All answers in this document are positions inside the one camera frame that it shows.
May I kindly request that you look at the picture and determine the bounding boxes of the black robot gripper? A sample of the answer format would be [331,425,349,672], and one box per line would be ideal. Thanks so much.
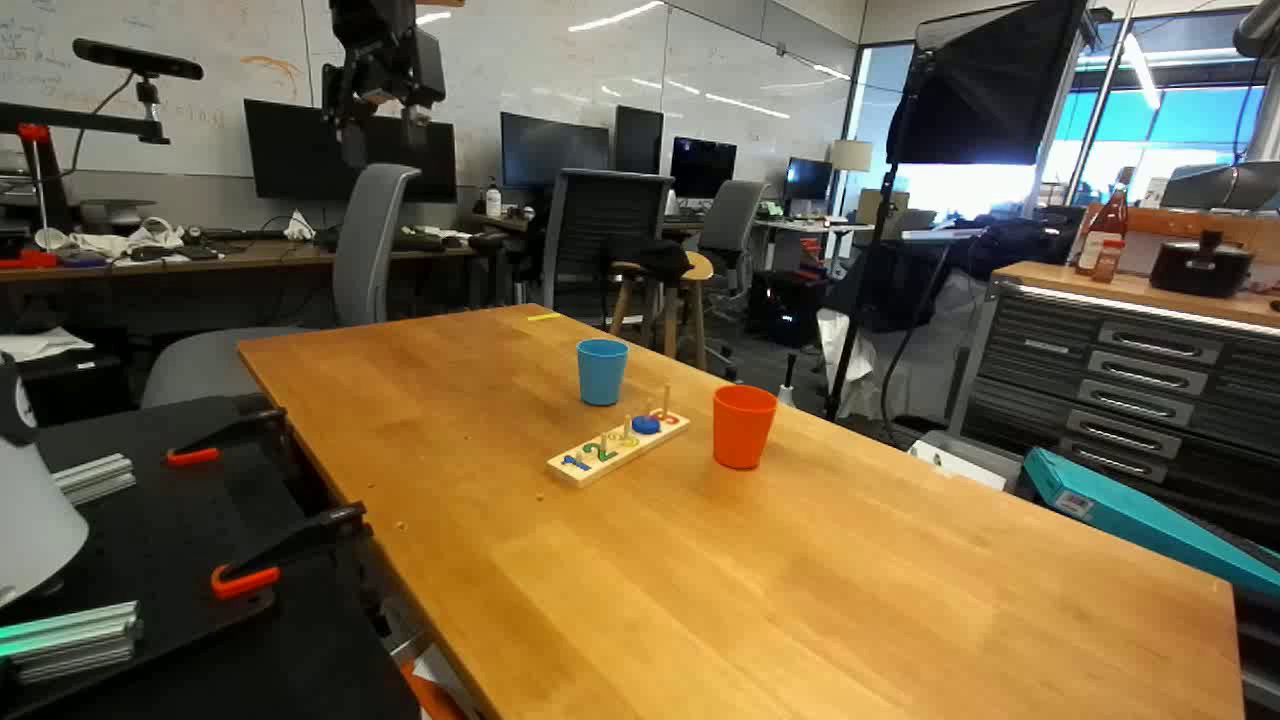
[318,0,446,130]

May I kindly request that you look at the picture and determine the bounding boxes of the blue plastic cup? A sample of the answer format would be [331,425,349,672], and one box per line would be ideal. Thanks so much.
[576,339,628,407]

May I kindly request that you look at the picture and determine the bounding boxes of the orange plastic cup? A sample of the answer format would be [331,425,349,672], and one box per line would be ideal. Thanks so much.
[710,386,777,472]

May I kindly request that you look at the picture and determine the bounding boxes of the black monitor left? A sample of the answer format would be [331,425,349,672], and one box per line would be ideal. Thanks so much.
[242,101,454,204]

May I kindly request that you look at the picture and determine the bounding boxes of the black monitor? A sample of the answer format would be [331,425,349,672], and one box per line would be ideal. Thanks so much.
[501,113,610,191]
[242,101,454,204]

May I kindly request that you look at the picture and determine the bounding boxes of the black monitor centre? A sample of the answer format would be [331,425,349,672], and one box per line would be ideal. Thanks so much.
[501,113,610,191]

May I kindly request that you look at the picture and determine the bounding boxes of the grey office chair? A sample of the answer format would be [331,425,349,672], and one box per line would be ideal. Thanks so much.
[134,160,424,414]

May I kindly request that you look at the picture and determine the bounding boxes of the wooden stool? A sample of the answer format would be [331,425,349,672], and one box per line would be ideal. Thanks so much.
[607,248,715,368]

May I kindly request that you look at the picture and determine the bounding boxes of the upper orange-tipped black clamp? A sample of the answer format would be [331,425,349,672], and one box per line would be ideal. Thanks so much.
[163,407,285,468]

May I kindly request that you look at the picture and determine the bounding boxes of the orange-tipped black clamp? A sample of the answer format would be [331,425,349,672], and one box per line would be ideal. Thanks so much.
[207,505,364,603]
[163,407,285,468]

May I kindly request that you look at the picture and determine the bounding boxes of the wooden number puzzle board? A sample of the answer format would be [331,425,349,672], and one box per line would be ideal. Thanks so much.
[544,407,687,486]

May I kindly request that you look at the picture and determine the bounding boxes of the lower orange-tipped black clamp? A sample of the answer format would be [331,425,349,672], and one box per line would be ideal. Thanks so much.
[207,505,364,603]

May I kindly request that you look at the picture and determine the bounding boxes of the black side table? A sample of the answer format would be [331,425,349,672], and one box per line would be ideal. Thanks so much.
[3,399,419,720]

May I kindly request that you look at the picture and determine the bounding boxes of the black softbox light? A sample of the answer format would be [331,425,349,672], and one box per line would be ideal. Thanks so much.
[887,0,1087,165]

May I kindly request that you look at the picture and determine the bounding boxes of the red sauce bottle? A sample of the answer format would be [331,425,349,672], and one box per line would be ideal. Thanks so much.
[1077,188,1127,275]

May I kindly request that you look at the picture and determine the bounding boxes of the grey drawer cabinet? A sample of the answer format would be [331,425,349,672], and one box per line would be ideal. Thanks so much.
[946,259,1280,543]

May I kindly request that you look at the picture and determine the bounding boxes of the black pot on cabinet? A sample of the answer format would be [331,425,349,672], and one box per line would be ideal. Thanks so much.
[1150,233,1251,295]

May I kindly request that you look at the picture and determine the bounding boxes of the teal case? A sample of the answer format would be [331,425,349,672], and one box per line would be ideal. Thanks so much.
[1024,448,1280,601]

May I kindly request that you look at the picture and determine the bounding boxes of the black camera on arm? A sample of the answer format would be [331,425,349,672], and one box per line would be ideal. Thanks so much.
[70,37,205,79]

